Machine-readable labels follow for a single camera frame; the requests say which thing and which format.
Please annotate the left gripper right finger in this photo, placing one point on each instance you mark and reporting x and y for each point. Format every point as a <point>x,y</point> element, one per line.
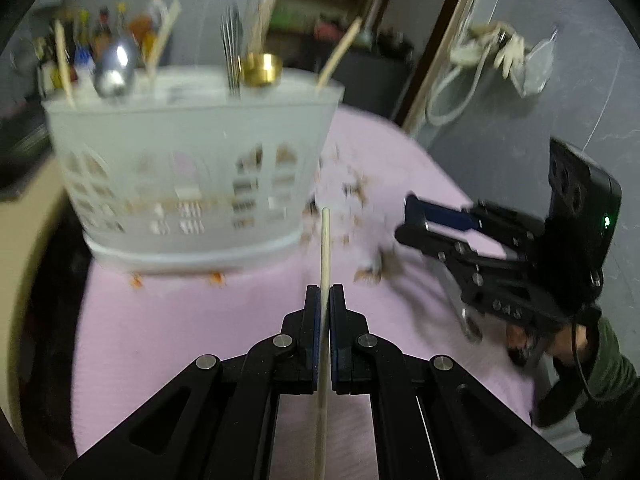
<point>346,326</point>

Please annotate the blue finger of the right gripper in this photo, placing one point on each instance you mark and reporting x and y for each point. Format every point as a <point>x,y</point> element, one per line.
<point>432,244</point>
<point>421,213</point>

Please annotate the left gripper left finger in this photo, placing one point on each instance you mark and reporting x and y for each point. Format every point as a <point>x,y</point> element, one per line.
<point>301,358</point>

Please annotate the wooden chopstick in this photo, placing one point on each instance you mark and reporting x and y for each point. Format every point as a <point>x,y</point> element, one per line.
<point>63,66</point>
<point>324,348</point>
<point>338,53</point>

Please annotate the patterned handle silver utensil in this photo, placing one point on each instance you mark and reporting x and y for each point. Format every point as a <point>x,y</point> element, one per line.
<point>462,311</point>

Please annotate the white plastic utensil holder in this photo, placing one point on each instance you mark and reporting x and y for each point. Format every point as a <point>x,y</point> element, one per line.
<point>180,175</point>

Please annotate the gold spoon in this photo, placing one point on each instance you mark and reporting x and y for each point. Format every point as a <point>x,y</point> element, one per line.
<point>260,70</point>

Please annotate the large silver spoon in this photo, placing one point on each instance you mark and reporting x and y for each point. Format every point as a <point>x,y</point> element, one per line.
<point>114,73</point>

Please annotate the green sleeved right forearm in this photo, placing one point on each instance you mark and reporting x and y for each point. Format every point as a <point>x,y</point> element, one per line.
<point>602,391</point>

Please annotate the person's right hand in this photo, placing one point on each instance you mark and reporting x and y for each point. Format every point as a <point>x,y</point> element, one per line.
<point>525,346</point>

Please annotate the grey cabinet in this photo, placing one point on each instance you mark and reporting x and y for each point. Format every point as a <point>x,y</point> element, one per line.
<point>371,83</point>

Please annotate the pink floral tablecloth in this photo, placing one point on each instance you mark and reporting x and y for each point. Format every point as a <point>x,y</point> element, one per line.
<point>135,334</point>

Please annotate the clear plastic bag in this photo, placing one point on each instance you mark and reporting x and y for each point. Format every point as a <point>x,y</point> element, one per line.
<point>531,77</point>

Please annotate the cream rubber gloves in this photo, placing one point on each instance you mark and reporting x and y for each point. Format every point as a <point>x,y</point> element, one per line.
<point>496,39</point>

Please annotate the black wok with lid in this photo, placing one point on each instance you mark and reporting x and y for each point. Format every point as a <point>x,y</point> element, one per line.
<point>25,146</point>

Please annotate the orange spice bag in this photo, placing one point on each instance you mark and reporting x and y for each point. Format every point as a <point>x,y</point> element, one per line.
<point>141,27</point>

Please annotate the dark soy sauce bottle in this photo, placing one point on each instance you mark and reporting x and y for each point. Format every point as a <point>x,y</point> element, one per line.
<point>102,35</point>

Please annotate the wooden chopstick in holder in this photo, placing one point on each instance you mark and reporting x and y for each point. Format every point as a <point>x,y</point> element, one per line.
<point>63,66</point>

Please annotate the wooden door frame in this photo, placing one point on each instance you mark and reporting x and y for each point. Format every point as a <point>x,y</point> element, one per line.
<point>449,23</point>

